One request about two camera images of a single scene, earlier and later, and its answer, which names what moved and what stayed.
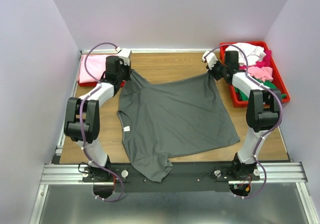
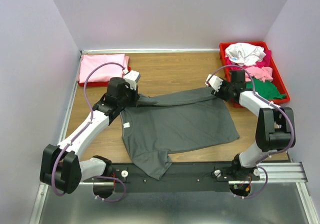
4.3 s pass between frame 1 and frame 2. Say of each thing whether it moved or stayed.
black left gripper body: moved
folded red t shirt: stayed
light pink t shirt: stayed
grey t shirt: moved
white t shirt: stayed
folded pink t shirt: stayed
